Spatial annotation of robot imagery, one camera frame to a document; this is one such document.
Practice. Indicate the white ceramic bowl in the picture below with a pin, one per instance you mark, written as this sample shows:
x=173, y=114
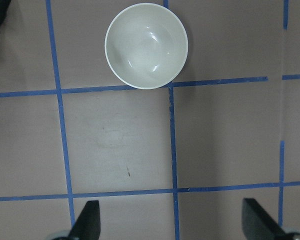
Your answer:
x=146, y=46

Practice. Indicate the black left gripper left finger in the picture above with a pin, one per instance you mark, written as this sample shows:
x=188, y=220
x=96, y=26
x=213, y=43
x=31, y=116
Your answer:
x=88, y=224

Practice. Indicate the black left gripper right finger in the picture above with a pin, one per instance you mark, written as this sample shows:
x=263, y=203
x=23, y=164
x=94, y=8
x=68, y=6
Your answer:
x=257, y=224

